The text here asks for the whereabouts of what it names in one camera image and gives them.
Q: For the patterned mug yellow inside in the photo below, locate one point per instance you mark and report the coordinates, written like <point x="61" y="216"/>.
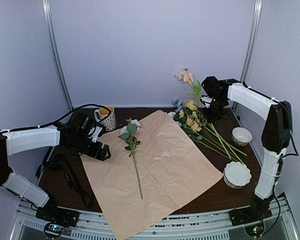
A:
<point x="106" y="117"/>

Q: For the wrapping paper sheet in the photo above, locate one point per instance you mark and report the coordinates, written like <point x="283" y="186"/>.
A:
<point x="167" y="173"/>

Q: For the right aluminium frame post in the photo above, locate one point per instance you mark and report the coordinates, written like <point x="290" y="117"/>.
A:
<point x="254" y="30"/>

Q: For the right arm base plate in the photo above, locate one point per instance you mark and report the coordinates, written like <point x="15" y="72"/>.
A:
<point x="243" y="216"/>

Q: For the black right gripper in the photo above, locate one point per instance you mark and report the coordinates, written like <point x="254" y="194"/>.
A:
<point x="211" y="118"/>

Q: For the blue flower stem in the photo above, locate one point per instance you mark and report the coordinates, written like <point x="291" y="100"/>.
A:
<point x="178" y="104"/>

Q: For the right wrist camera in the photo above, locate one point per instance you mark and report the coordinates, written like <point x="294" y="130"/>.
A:
<point x="207" y="101"/>

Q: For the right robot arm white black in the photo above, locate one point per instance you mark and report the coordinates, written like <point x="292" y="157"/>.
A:
<point x="276" y="136"/>

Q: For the small white bowl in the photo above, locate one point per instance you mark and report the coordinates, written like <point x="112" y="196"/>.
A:
<point x="241" y="136"/>

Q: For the left aluminium frame post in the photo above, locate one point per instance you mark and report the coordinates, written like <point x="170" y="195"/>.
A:
<point x="55" y="52"/>

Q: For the aluminium frame post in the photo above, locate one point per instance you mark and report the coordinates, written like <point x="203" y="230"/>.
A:
<point x="55" y="52"/>
<point x="254" y="30"/>

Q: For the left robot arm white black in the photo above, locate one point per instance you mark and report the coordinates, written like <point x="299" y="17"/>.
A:
<point x="80" y="134"/>

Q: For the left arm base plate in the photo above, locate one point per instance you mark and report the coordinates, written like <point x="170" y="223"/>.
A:
<point x="60" y="216"/>

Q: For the scalloped white bowl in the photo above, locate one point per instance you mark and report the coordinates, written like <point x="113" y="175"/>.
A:
<point x="236" y="175"/>

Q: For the pale yellow flower stem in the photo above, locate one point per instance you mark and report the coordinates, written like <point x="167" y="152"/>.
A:
<point x="200" y="131"/>

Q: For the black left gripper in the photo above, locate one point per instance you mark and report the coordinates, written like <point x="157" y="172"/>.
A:
<point x="95" y="152"/>

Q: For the white pink flower stem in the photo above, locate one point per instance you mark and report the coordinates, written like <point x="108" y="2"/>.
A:
<point x="128" y="134"/>

